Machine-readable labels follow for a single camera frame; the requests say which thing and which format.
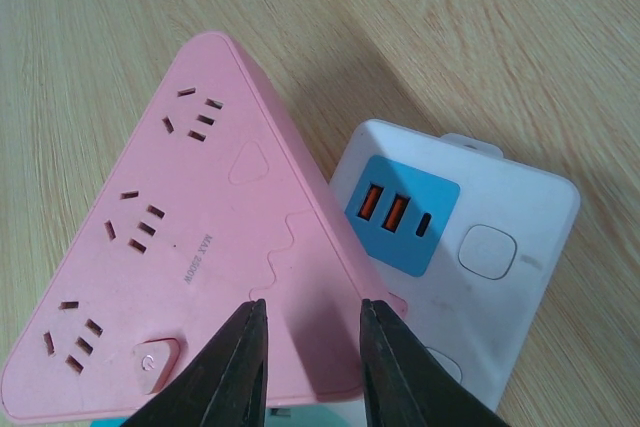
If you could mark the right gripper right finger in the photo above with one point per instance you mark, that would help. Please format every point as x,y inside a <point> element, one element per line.
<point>403,384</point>

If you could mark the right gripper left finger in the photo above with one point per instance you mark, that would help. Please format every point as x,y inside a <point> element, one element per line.
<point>226,382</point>

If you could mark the white power strip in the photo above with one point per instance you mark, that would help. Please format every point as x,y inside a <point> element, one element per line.
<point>468,239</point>

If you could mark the pink triangular socket adapter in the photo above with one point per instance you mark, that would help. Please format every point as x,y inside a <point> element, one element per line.
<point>215,201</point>

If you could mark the blue socket adapter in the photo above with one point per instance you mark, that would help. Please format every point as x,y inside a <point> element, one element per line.
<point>350,413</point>

